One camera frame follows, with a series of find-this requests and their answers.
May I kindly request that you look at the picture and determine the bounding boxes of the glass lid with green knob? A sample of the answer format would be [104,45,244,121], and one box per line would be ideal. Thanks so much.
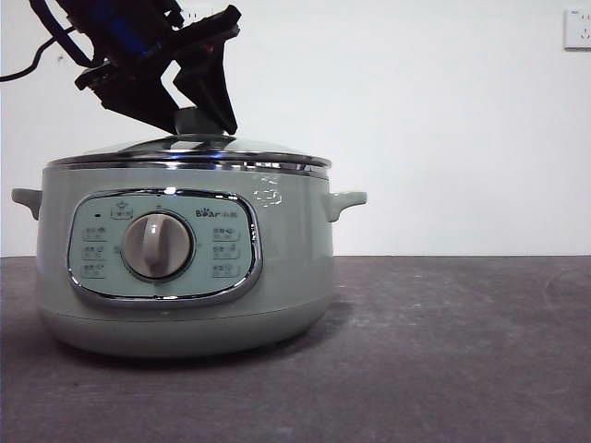
[47,106,333,175]

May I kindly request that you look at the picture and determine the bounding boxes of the pale green electric cooking pot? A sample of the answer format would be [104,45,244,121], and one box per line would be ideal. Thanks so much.
[10,159,368,360]

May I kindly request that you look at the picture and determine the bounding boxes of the thick black cable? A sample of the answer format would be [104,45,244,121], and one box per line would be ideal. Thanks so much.
[28,0,93,66]

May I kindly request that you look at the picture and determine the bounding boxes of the thin black cable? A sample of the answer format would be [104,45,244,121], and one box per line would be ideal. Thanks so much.
[0,25,75,84]

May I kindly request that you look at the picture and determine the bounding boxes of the white wall socket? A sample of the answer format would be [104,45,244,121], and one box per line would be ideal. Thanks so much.
[562,8,591,53]

